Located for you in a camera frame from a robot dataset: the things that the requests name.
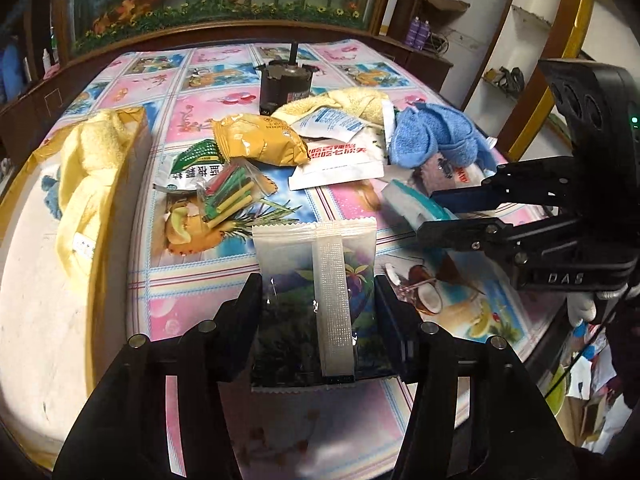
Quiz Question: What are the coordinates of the black electric motor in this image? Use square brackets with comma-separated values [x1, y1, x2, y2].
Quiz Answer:
[255, 42, 321, 116]

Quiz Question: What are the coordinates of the white red print pouch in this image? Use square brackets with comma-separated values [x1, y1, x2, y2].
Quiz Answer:
[289, 125, 388, 192]

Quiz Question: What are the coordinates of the white blue print sachet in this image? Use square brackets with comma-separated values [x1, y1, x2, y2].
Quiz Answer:
[290, 106, 366, 141]

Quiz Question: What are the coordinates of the white paper sachet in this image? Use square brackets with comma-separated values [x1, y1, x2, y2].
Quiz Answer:
[382, 99, 397, 153]

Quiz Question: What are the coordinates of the clear fruit print snack packet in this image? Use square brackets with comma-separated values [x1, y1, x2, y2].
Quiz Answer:
[250, 217, 401, 393]

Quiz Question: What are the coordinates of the bag of coloured sticks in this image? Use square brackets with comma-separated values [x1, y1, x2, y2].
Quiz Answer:
[192, 157, 278, 233]

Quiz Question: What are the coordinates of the blue towel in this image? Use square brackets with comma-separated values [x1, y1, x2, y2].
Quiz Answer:
[389, 102, 498, 171]

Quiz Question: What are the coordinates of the yellow cardboard box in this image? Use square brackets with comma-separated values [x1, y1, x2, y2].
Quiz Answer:
[0, 107, 153, 471]

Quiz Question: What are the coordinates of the dark wooden cabinet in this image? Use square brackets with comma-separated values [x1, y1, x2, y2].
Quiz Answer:
[385, 0, 453, 93]

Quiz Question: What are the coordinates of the dark bundle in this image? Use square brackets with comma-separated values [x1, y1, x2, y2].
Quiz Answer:
[485, 66, 526, 97]

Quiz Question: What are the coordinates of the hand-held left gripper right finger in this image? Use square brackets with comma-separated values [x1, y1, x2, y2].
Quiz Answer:
[374, 275, 581, 480]

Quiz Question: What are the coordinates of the teal white packet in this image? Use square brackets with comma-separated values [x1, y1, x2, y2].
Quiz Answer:
[381, 179, 458, 233]

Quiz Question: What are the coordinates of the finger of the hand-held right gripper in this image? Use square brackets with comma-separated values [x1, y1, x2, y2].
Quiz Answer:
[416, 215, 581, 267]
[430, 156, 581, 210]

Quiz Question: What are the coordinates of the colourful paper clutter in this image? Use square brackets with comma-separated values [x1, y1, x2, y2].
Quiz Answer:
[545, 325, 623, 448]

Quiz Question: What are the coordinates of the knotted yellow towel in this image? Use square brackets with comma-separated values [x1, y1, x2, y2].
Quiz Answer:
[272, 87, 393, 126]

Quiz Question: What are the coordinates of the green white packet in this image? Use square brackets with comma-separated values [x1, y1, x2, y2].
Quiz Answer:
[155, 139, 226, 196]

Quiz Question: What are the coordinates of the yellow snack packet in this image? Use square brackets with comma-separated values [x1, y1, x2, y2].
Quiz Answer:
[210, 112, 311, 168]

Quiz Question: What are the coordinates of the brown cardboard piece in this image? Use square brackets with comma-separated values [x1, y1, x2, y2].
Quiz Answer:
[425, 0, 471, 17]

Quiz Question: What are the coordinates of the pink printed packet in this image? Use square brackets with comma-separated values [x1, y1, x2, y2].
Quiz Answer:
[415, 157, 488, 196]

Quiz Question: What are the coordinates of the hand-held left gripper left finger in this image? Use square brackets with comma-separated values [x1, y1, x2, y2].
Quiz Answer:
[52, 274, 263, 480]

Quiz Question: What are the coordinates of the person's right hand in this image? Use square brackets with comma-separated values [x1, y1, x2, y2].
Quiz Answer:
[566, 285, 628, 328]

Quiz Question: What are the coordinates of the wooden shelf cabinet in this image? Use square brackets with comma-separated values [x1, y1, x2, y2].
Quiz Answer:
[0, 0, 66, 161]

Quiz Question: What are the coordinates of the fruit print tablecloth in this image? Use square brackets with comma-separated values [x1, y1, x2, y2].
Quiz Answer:
[27, 40, 571, 480]

